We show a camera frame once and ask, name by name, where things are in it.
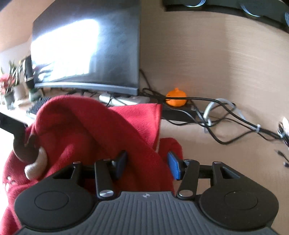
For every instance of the potted red flower plant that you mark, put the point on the potted red flower plant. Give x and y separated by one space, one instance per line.
12 89

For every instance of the black wall socket strip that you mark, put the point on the black wall socket strip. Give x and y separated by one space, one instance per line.
273 13

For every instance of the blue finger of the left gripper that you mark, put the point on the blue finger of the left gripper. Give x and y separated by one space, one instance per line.
13 126

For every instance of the red fleece hooded garment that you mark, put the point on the red fleece hooded garment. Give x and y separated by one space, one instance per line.
71 129

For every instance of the black keyboard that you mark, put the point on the black keyboard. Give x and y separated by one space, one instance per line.
36 106

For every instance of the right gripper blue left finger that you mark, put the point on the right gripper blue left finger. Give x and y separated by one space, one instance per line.
108 171

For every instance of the dark computer monitor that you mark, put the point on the dark computer monitor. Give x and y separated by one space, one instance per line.
89 45

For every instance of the orange pumpkin figurine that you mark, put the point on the orange pumpkin figurine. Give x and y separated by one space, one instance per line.
176 102

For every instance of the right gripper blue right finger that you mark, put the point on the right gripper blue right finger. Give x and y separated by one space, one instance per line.
186 171

